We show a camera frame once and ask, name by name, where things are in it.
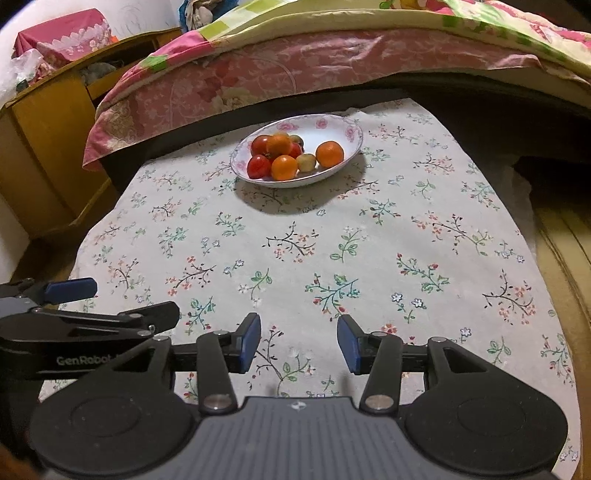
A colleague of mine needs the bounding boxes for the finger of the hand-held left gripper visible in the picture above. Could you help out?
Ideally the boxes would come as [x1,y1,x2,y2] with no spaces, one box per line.
[0,277,98,308]
[30,301,181,338]

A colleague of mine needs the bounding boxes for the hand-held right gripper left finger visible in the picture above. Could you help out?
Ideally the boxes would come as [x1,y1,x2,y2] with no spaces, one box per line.
[115,312,262,415]

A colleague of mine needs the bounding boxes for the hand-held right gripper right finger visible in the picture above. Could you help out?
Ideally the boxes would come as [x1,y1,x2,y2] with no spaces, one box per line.
[337,314,495,414]

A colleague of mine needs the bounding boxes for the red cherry tomato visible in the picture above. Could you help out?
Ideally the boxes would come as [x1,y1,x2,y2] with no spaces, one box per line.
[246,154,273,180]

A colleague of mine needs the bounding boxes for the medium mandarin orange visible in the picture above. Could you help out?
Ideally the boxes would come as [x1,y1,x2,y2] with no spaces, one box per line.
[270,155,299,182]

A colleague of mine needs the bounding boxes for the large mandarin orange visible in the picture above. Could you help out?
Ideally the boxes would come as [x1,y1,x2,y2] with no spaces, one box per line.
[316,141,345,169]

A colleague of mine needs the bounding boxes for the small mandarin orange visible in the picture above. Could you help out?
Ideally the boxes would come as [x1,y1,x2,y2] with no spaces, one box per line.
[266,133,293,159]

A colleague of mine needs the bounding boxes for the white floral rimmed plate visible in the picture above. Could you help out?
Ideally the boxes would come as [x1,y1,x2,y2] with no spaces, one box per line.
[230,113,363,188]

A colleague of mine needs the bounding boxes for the floral print tablecloth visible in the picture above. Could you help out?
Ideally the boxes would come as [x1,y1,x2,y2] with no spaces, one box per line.
[39,97,583,480]

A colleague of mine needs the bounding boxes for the yellow wooden cabinet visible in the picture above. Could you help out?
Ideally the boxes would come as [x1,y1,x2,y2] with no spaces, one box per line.
[0,28,183,241]

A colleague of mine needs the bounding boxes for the grey-green cloth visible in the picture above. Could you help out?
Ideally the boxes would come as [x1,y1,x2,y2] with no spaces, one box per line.
[81,60,125,86]

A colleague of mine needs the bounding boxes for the clear plastic bag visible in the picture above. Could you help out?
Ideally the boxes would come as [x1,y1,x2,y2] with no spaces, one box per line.
[0,48,42,93]

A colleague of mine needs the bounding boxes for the pink lace-trimmed cloth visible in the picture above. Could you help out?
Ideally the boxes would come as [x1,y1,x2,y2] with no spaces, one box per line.
[13,8,114,84]

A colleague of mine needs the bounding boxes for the bed with pink quilt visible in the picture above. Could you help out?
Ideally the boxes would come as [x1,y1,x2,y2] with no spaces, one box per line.
[83,30,591,174]

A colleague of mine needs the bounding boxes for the pile of clothes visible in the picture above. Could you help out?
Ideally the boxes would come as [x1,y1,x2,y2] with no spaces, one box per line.
[179,0,220,33]

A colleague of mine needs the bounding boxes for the green and pink quilt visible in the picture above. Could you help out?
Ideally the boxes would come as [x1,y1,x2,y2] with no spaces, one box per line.
[139,0,591,93]

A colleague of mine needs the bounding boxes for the black bed frame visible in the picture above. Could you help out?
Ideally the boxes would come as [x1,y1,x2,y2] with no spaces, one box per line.
[104,74,591,195]

